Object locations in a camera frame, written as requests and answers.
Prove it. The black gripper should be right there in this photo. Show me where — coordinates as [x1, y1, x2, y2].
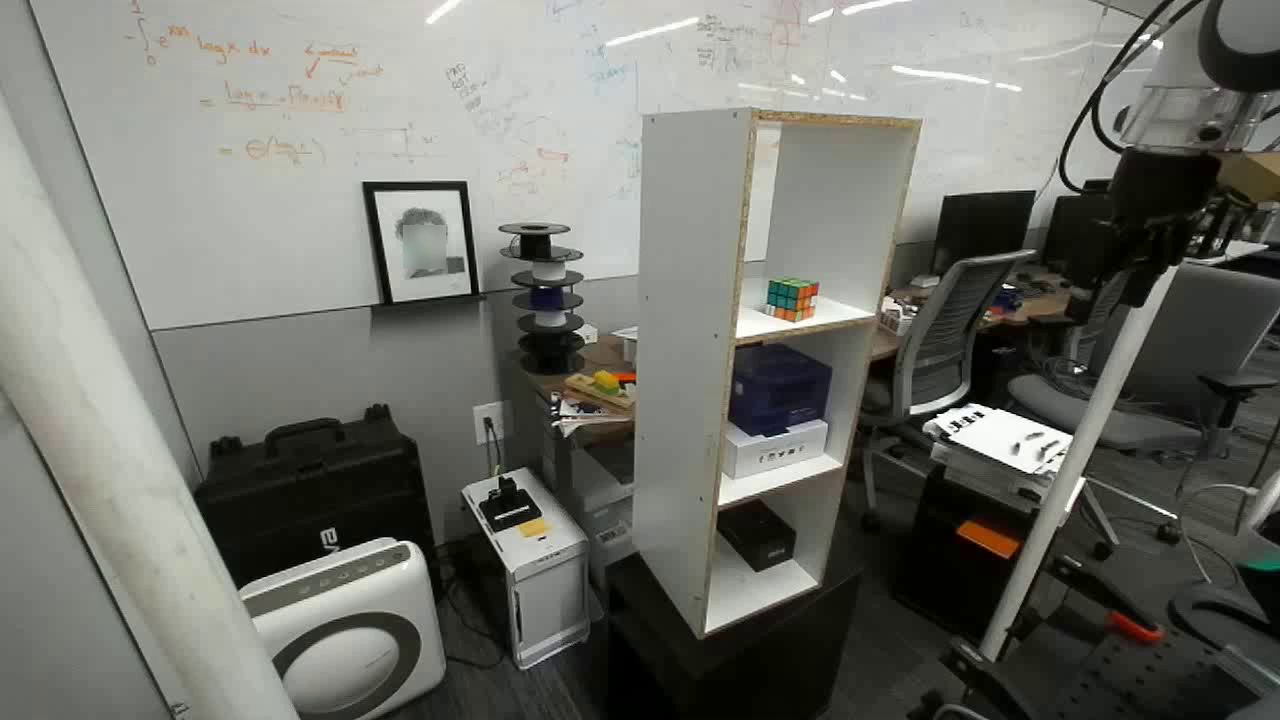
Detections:
[1113, 148, 1223, 272]

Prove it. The Rubik's cube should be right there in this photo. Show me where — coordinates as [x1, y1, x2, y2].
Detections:
[763, 274, 826, 324]

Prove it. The white wooden shelf unit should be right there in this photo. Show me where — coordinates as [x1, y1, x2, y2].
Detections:
[627, 109, 923, 638]

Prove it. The black stand under shelf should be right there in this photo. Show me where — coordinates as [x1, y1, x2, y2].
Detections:
[601, 550, 868, 720]

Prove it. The black computer monitor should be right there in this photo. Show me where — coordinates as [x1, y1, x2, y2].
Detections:
[1036, 193, 1127, 292]
[934, 186, 1039, 274]

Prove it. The grey padded office chair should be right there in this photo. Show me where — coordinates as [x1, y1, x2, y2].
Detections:
[1008, 261, 1280, 535]

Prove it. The grey mesh office chair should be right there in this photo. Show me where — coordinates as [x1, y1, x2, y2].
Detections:
[859, 242, 1039, 493]

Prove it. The thin white stand pole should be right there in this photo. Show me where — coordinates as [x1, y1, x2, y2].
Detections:
[978, 261, 1186, 664]

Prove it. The white perforated panel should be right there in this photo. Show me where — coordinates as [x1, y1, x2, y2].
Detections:
[919, 400, 1077, 481]

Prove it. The black box with orange label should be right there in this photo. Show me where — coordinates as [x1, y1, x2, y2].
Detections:
[887, 456, 1061, 635]

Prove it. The dark blue box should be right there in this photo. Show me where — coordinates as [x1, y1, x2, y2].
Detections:
[728, 339, 836, 439]

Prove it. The flat white box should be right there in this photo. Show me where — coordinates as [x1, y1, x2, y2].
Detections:
[722, 416, 831, 485]

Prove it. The small black box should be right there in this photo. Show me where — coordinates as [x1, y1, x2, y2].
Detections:
[714, 497, 802, 576]

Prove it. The yellow red toy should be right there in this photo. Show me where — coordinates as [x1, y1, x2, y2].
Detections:
[563, 363, 639, 412]

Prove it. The blue filament spool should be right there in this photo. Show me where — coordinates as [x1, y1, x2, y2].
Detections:
[510, 264, 588, 320]

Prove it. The black filament spool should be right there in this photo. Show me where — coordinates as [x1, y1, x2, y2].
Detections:
[511, 312, 592, 381]

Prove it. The small white cabinet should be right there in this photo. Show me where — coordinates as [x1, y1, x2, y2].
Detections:
[458, 463, 598, 677]

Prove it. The black framed portrait photo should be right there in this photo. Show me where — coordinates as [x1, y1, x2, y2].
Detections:
[359, 177, 484, 312]

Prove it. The black hard carrying case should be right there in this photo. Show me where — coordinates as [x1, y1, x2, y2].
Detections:
[192, 400, 441, 593]

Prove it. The large white whiteboard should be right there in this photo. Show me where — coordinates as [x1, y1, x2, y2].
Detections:
[23, 0, 1155, 332]

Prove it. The white air purifier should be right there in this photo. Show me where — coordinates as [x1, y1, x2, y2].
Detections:
[238, 531, 452, 720]

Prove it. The thick white pole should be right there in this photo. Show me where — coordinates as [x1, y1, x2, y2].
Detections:
[0, 97, 303, 720]

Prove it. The red handled tool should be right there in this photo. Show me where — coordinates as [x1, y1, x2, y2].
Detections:
[1043, 550, 1173, 651]

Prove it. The white wall outlet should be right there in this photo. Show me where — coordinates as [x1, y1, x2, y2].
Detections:
[467, 397, 511, 448]

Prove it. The black device with handle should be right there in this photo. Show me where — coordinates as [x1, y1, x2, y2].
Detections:
[476, 466, 548, 535]

